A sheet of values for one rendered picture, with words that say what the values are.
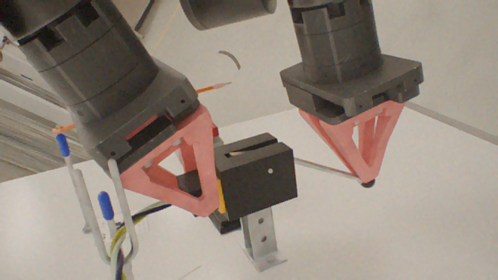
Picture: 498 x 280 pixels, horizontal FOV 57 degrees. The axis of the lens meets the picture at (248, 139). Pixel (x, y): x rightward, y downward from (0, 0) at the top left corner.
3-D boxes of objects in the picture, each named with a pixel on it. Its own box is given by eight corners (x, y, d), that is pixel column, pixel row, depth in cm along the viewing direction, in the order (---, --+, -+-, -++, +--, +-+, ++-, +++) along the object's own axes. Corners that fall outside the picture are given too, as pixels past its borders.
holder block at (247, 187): (299, 197, 34) (293, 148, 32) (229, 222, 32) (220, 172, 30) (273, 175, 37) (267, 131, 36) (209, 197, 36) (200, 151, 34)
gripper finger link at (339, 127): (353, 209, 35) (327, 101, 31) (307, 175, 42) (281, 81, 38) (422, 172, 37) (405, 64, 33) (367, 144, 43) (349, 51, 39)
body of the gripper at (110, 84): (108, 178, 24) (4, 62, 20) (82, 124, 32) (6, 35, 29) (207, 104, 25) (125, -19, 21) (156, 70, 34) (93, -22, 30)
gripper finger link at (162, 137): (182, 261, 29) (87, 155, 24) (153, 211, 35) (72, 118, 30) (264, 192, 30) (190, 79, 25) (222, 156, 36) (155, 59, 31)
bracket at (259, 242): (287, 261, 35) (281, 205, 33) (259, 272, 34) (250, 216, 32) (261, 232, 39) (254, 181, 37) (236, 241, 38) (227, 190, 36)
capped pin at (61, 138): (101, 227, 43) (69, 122, 39) (87, 235, 42) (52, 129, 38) (93, 223, 44) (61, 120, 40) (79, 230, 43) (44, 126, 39)
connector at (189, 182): (254, 195, 33) (250, 171, 32) (191, 218, 31) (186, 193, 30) (236, 180, 35) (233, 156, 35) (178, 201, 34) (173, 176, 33)
